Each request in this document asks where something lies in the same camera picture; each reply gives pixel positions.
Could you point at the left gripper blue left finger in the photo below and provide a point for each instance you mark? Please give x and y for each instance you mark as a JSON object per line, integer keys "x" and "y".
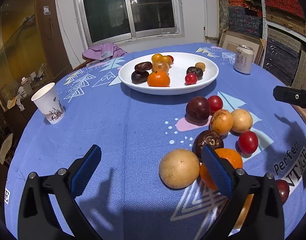
{"x": 82, "y": 170}

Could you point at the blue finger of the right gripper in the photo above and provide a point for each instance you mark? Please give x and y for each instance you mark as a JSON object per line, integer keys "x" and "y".
{"x": 289, "y": 95}

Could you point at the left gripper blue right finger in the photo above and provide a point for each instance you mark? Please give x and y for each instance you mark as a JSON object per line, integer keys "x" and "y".
{"x": 225, "y": 185}

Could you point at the large tan round fruit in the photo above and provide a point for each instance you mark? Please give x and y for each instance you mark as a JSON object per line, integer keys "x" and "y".
{"x": 179, "y": 168}

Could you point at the red cherry tomato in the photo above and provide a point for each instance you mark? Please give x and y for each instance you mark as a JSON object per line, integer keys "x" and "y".
{"x": 215, "y": 103}
{"x": 248, "y": 142}
{"x": 172, "y": 60}
{"x": 191, "y": 79}

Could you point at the speckled tan round fruit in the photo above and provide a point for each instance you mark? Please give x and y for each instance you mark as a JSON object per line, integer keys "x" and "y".
{"x": 221, "y": 122}

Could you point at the pale tan fruit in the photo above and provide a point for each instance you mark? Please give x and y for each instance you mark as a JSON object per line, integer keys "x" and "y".
{"x": 243, "y": 121}

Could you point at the dark red plum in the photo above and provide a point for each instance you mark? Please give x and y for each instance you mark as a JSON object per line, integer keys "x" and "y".
{"x": 283, "y": 189}

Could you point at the dark purple plum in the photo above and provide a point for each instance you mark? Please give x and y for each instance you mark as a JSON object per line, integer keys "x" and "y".
{"x": 198, "y": 109}

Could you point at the dark mangosteen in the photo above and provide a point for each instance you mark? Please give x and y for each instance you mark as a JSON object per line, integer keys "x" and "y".
{"x": 197, "y": 71}

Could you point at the small brown longan fruit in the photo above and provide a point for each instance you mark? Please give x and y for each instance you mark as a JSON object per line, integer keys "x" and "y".
{"x": 200, "y": 65}

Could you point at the large orange mandarin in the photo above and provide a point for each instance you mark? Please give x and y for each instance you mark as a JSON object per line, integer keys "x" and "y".
{"x": 158, "y": 79}

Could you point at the brown speckled persimmon fruit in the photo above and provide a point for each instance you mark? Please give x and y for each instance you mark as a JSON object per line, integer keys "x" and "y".
{"x": 160, "y": 67}

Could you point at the small yellow-orange tomato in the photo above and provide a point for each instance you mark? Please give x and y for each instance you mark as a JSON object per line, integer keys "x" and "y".
{"x": 166, "y": 60}

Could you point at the blue patterned tablecloth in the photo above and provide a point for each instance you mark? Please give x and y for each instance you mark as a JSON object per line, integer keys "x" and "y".
{"x": 125, "y": 198}

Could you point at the white beverage can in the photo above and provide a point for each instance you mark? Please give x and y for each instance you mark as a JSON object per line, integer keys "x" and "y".
{"x": 244, "y": 59}

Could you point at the white paper cup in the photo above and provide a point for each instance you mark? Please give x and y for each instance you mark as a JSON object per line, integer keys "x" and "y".
{"x": 48, "y": 102}

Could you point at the shelf with stacked boxes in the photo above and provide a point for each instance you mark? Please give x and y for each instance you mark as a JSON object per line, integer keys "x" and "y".
{"x": 282, "y": 24}

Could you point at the wooden chair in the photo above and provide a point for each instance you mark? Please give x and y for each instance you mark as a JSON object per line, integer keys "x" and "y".
{"x": 85, "y": 63}

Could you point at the white oval plate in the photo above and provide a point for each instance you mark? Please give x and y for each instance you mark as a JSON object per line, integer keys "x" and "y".
{"x": 176, "y": 74}

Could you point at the purple jacket on chair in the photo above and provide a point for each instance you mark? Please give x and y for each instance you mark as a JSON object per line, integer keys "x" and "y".
{"x": 103, "y": 52}

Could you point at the wooden glass cabinet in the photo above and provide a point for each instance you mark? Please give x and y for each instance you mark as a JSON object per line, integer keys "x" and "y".
{"x": 30, "y": 42}

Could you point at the sliding glass window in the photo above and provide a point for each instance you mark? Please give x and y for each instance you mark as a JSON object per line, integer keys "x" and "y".
{"x": 120, "y": 21}

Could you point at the framed board against wall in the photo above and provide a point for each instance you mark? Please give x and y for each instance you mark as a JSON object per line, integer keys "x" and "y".
{"x": 230, "y": 40}

